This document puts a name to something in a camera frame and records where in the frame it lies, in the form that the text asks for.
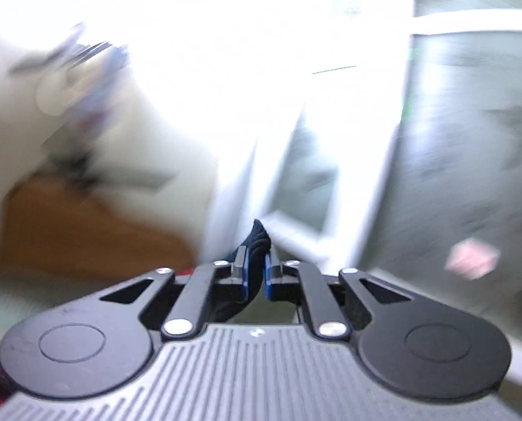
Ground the pink blurred object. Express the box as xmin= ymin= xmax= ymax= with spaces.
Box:
xmin=444 ymin=237 xmax=502 ymax=280

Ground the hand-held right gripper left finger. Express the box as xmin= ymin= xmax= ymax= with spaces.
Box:
xmin=100 ymin=246 xmax=250 ymax=340

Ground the dark navy garment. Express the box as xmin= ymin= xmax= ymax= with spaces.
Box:
xmin=213 ymin=218 xmax=273 ymax=323

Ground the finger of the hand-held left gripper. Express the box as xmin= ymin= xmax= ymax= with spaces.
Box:
xmin=66 ymin=40 xmax=131 ymax=74

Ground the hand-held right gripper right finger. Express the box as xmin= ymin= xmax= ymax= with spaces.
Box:
xmin=264 ymin=252 xmax=414 ymax=340

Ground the white window frame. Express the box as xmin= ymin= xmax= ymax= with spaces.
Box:
xmin=206 ymin=0 xmax=522 ymax=387

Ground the brown cushion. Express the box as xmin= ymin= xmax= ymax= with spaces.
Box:
xmin=0 ymin=171 xmax=197 ymax=278

